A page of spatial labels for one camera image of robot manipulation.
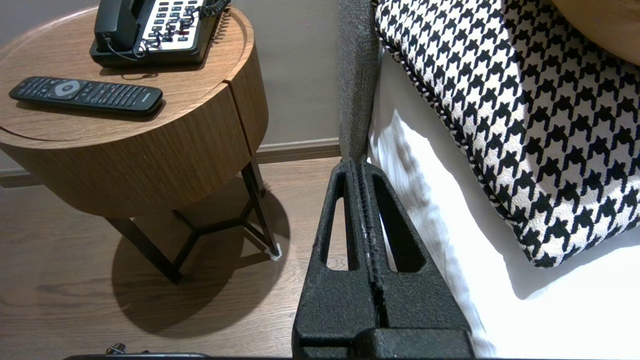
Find black metal nightstand legs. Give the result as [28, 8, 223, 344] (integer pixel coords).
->
[104, 156, 282, 285]

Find black coiled telephone cord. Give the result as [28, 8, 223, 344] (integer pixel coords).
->
[104, 0, 232, 62]

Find black white houndstooth pillow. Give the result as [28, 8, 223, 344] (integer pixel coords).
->
[372, 0, 640, 269]

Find black corded desk telephone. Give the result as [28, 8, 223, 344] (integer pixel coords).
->
[90, 0, 226, 69]

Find black TV remote control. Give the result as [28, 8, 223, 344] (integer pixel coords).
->
[8, 76, 164, 116]

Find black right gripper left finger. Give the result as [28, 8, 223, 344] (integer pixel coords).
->
[291, 159, 387, 351]

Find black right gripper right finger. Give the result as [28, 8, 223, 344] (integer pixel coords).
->
[360, 161, 473, 332]

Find mustard brown pillow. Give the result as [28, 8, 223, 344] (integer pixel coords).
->
[550, 0, 640, 67]

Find white bed sheet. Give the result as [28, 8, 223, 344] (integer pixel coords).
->
[367, 45, 640, 359]

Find grey upholstered headboard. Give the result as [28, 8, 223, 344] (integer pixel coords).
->
[338, 0, 381, 163]

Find black telephone handset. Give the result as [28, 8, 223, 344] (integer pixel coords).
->
[94, 0, 147, 51]

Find round wooden nightstand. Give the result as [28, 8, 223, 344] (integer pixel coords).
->
[0, 5, 271, 157]

